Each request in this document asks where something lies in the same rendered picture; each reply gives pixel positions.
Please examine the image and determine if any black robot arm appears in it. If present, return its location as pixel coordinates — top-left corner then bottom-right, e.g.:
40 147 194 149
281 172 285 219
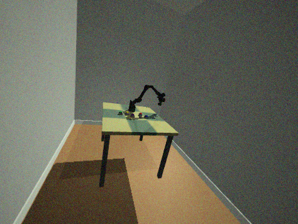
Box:
133 85 165 104

